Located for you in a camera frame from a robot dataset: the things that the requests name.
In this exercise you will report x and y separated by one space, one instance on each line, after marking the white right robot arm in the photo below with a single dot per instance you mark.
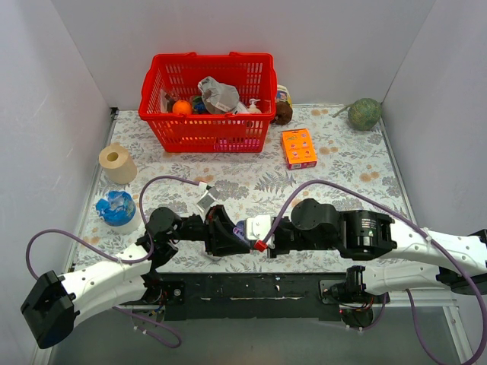
389 254

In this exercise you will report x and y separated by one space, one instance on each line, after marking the white pump bottle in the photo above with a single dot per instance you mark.
253 108

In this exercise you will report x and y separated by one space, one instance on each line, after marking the blue wrapped tissue roll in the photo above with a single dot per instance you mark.
119 212

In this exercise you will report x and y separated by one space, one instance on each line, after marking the green melon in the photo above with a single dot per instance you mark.
363 114

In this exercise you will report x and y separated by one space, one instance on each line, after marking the orange snack box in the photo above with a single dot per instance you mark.
298 149

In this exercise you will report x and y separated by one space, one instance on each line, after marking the lavender earbud charging case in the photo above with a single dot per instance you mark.
240 232

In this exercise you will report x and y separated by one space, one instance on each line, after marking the beige paper roll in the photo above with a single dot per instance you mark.
117 163

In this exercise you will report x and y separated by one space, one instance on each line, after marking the white earbud charging case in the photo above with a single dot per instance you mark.
213 258

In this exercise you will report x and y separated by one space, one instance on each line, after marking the red plastic shopping basket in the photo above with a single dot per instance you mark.
177 75

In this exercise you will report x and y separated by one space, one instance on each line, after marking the dark green toy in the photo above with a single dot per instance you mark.
198 106

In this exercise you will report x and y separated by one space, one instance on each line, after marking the orange fruit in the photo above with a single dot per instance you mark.
182 107

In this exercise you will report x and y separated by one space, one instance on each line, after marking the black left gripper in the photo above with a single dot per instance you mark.
212 236

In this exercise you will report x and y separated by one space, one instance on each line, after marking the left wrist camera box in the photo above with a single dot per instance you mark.
209 197

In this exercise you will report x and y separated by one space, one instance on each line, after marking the brown jar with label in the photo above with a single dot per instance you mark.
283 106

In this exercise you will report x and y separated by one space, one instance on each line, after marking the grey crumpled bag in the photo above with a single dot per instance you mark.
218 98

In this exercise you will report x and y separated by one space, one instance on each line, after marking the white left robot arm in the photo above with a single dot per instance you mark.
58 303

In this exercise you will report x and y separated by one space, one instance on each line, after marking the floral patterned table mat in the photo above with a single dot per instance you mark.
253 184

